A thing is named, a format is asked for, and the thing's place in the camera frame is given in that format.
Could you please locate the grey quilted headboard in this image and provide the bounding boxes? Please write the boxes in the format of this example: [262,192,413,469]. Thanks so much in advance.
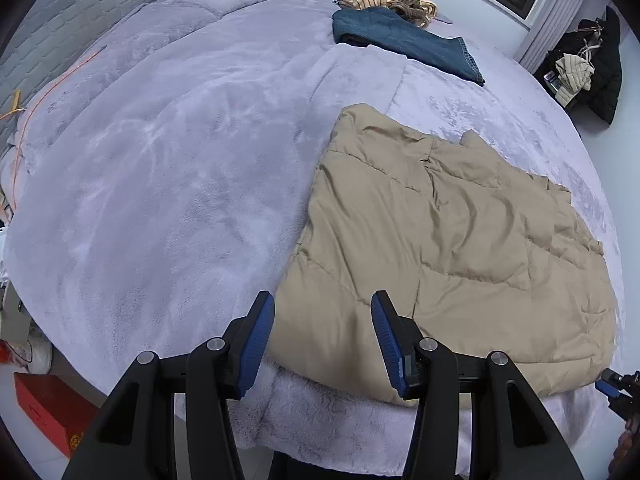
[1,0,181,151]

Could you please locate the folded blue jeans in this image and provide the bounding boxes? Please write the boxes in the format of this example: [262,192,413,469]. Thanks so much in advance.
[332,6,485,87]

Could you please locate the grey curtain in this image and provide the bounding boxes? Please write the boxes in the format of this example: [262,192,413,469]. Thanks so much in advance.
[514,0,585,74]

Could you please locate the red box on floor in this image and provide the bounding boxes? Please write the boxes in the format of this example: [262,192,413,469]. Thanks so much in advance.
[13,373,98,458]

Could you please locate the beige puffer jacket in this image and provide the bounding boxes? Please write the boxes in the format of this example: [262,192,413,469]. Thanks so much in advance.
[269,104,617,403]

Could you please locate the person's right hand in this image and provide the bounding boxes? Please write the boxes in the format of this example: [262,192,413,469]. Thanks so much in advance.
[610,419,634,469]

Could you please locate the lavender plush bed blanket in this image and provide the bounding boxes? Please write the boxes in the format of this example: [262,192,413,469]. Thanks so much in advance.
[1,0,623,477]

